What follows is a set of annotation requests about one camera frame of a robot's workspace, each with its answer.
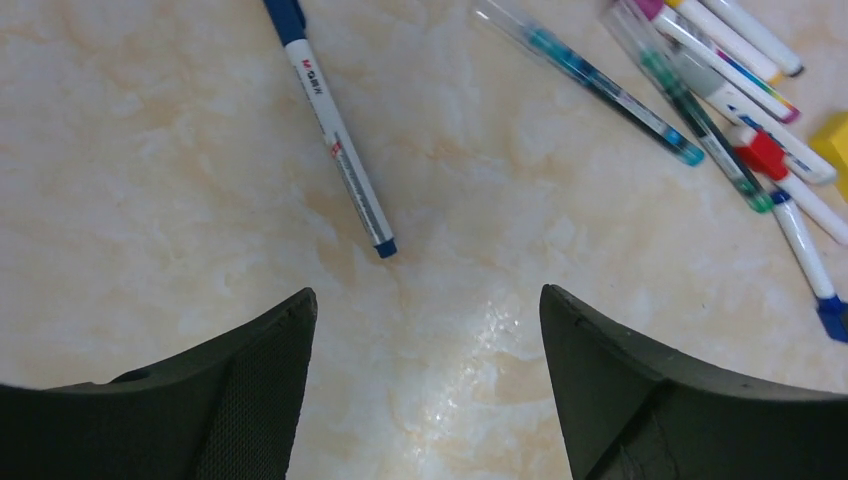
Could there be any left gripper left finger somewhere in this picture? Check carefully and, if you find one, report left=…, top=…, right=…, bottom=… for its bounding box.
left=1, top=288, right=317, bottom=479

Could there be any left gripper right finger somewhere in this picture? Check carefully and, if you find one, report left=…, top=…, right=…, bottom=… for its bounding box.
left=539, top=284, right=847, bottom=479

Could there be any white marker blue tip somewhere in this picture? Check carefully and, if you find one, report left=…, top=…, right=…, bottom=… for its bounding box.
left=770, top=189, right=847, bottom=344

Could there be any blue thin pen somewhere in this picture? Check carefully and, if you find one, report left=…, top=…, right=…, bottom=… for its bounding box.
left=473, top=1, right=705, bottom=166

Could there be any dark blue marker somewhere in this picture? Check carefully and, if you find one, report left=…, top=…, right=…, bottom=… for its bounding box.
left=264, top=0, right=397, bottom=259

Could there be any green thin pen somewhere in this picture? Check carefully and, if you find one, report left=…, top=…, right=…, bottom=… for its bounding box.
left=601, top=1, right=773, bottom=213

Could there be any red capped marker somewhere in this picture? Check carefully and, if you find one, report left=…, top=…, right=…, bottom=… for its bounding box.
left=725, top=125, right=847, bottom=246

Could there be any grey capped marker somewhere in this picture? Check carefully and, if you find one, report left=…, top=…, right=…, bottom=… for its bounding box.
left=671, top=44, right=838, bottom=185

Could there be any yellow block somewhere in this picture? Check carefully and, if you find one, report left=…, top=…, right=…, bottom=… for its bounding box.
left=808, top=111, right=847, bottom=201

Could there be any purple capped marker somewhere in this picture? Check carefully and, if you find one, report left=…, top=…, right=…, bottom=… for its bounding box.
left=635, top=0, right=800, bottom=124

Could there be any black capped marker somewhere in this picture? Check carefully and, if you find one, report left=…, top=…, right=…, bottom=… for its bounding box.
left=704, top=0, right=805, bottom=77

